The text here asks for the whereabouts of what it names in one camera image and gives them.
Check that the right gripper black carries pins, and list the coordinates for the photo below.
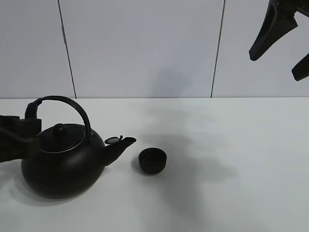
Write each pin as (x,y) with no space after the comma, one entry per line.
(278,21)

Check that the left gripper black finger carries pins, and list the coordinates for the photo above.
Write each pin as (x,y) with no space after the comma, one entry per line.
(19,138)

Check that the black teapot with handle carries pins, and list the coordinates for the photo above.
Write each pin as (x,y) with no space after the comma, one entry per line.
(71,157)

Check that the small black teacup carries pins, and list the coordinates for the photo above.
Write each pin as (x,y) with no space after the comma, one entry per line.
(152,160)

